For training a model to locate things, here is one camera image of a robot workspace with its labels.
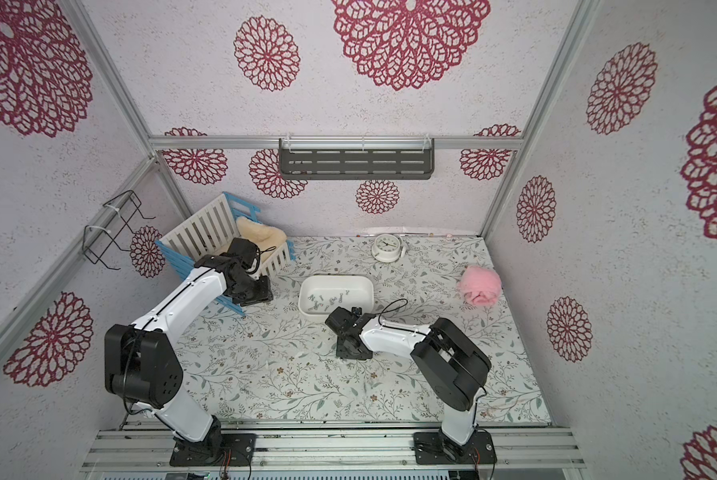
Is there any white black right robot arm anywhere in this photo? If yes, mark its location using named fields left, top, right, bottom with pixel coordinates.
left=324, top=307, right=492, bottom=450

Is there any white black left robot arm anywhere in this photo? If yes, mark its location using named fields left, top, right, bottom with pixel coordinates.
left=104, top=238, right=272, bottom=444

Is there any white storage box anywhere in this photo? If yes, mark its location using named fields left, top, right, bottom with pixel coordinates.
left=298, top=275, right=375, bottom=321

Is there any blue white slatted crate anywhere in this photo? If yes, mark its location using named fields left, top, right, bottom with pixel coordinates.
left=156, top=192, right=296, bottom=317

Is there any cream plush cloth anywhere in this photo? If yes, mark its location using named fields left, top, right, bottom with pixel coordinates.
left=214, top=216, right=288, bottom=262

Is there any white alarm clock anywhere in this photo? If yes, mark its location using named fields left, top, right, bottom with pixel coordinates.
left=371, top=234, right=406, bottom=264

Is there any pink plush toy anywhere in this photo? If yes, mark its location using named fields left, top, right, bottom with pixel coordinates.
left=458, top=265, right=502, bottom=307

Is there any black wire wall rack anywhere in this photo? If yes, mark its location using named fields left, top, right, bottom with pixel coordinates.
left=80, top=189, right=154, bottom=271

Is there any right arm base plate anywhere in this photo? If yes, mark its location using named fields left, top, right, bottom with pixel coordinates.
left=413, top=429, right=498, bottom=466

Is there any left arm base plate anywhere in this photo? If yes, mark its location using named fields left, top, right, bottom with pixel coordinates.
left=170, top=432, right=258, bottom=467

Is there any grey wall shelf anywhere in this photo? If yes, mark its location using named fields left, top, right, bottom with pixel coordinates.
left=278, top=138, right=436, bottom=181

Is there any aluminium front rail frame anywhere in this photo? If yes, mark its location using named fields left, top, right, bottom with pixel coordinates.
left=77, top=391, right=590, bottom=479

